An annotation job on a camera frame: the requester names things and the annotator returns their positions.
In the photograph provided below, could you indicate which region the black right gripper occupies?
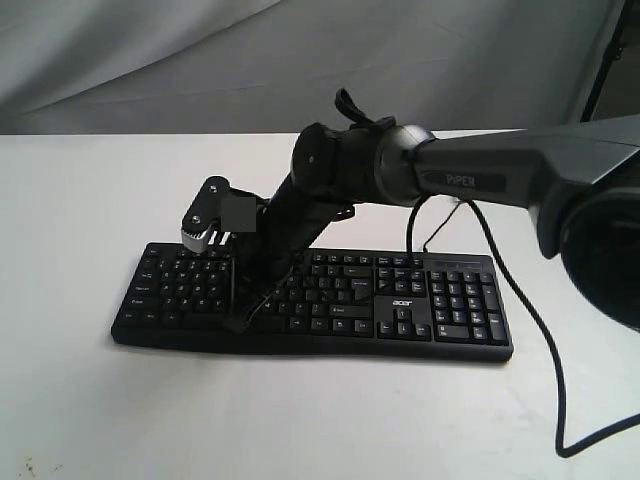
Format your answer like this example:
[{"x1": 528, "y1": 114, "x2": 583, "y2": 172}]
[{"x1": 223, "y1": 176, "x2": 350, "y2": 334}]

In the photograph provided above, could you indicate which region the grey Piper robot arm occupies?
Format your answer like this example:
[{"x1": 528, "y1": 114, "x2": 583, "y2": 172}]
[{"x1": 228, "y1": 90, "x2": 639, "y2": 332}]

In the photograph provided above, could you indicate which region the black Acer keyboard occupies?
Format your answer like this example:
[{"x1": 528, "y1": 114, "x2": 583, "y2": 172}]
[{"x1": 111, "y1": 243, "x2": 514, "y2": 362}]

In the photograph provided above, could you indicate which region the grey backdrop cloth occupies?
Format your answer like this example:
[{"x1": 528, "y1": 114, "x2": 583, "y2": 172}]
[{"x1": 1, "y1": 1, "x2": 622, "y2": 134}]

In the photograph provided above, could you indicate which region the black tripod stand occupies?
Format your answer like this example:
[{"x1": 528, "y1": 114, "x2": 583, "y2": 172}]
[{"x1": 579, "y1": 0, "x2": 634, "y2": 122}]

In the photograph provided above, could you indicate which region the black usb cable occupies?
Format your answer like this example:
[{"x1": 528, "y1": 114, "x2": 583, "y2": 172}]
[{"x1": 420, "y1": 197, "x2": 469, "y2": 253}]

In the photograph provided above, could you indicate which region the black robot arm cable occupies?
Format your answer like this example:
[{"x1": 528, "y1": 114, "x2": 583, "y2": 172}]
[{"x1": 369, "y1": 192, "x2": 640, "y2": 458}]

